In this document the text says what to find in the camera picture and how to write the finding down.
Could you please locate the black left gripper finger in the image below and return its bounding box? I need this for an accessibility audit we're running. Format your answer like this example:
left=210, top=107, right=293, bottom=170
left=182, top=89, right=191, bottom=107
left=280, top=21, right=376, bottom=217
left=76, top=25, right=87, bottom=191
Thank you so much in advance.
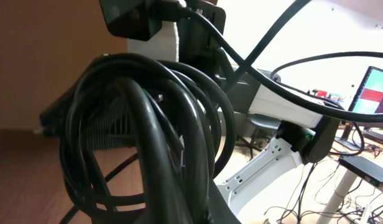
left=204, top=179, right=241, bottom=224

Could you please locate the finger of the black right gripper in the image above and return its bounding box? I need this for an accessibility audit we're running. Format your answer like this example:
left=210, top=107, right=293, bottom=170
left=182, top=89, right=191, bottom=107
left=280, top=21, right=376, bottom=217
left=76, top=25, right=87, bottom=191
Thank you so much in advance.
left=40, top=55, right=136, bottom=149

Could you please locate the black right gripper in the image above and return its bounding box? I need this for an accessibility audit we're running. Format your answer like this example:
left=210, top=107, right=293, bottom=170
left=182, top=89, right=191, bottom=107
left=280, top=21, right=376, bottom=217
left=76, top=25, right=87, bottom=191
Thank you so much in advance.
left=154, top=0, right=254, bottom=114

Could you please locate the black usb cable bundle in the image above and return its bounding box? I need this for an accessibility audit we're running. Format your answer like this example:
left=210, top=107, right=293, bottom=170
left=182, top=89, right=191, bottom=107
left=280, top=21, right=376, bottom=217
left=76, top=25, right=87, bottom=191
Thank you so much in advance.
left=59, top=52, right=238, bottom=224

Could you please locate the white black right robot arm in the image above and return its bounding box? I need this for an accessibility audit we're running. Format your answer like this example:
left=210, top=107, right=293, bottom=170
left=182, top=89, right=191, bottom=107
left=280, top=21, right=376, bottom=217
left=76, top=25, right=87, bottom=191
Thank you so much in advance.
left=40, top=53, right=336, bottom=223

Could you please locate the grey office chair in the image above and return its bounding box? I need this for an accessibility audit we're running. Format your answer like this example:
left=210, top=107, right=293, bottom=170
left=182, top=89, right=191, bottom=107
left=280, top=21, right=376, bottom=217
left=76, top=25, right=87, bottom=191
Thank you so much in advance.
left=236, top=73, right=281, bottom=160

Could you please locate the white desk leg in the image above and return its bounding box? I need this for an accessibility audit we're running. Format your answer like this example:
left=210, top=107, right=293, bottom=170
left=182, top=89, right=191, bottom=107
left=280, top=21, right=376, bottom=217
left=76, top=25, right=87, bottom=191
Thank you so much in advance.
left=316, top=170, right=357, bottom=224

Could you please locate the computer monitor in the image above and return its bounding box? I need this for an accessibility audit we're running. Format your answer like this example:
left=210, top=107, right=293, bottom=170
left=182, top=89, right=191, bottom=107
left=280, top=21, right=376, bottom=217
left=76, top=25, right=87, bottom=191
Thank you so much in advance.
left=348, top=66, right=383, bottom=114

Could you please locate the black right camera cable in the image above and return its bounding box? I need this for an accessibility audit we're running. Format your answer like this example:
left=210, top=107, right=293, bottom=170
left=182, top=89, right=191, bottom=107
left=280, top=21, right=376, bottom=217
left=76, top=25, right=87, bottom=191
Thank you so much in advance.
left=166, top=0, right=383, bottom=124

